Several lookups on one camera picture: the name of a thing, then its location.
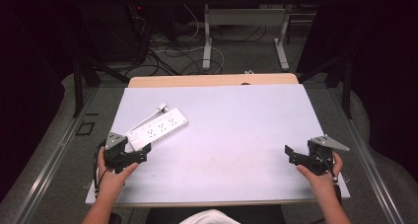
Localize white power cable with plug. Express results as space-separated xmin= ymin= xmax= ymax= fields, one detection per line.
xmin=124 ymin=102 xmax=171 ymax=136

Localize dark computer tower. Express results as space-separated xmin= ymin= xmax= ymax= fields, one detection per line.
xmin=78 ymin=1 xmax=150 ymax=64

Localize black floor cables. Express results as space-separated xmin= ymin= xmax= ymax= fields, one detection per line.
xmin=126 ymin=5 xmax=269 ymax=78

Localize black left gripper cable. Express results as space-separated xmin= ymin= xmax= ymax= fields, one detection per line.
xmin=94 ymin=140 xmax=110 ymax=198

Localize desk with white legs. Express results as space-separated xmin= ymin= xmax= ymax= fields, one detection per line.
xmin=182 ymin=0 xmax=327 ymax=72

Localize metal floor rail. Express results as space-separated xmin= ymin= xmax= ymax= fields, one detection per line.
xmin=13 ymin=87 xmax=100 ymax=224
xmin=328 ymin=87 xmax=407 ymax=224

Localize person's dark lap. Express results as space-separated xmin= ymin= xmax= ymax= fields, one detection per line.
xmin=145 ymin=203 xmax=288 ymax=224

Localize black floor outlet frame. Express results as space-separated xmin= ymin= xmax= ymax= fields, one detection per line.
xmin=75 ymin=120 xmax=97 ymax=137

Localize person's left hand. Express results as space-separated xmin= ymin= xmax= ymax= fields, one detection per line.
xmin=97 ymin=146 xmax=140 ymax=196

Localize person's white shirt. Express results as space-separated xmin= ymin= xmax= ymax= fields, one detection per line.
xmin=178 ymin=208 xmax=242 ymax=224

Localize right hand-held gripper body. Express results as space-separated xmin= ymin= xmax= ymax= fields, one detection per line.
xmin=305 ymin=135 xmax=351 ymax=177

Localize white floor cable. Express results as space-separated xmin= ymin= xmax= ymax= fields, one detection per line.
xmin=153 ymin=3 xmax=226 ymax=75

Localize black metal stand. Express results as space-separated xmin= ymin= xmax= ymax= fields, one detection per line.
xmin=71 ymin=50 xmax=131 ymax=118
xmin=296 ymin=50 xmax=355 ymax=120

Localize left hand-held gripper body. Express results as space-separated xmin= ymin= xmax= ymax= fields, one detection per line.
xmin=104 ymin=131 xmax=143 ymax=175

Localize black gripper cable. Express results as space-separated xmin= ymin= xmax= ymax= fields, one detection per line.
xmin=94 ymin=140 xmax=110 ymax=198
xmin=316 ymin=151 xmax=340 ymax=186

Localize white power strip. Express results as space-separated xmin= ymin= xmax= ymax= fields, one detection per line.
xmin=125 ymin=107 xmax=189 ymax=152

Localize person's right hand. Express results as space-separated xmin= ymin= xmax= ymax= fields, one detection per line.
xmin=296 ymin=151 xmax=345 ymax=194

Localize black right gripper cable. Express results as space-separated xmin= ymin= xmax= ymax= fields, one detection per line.
xmin=316 ymin=151 xmax=340 ymax=186

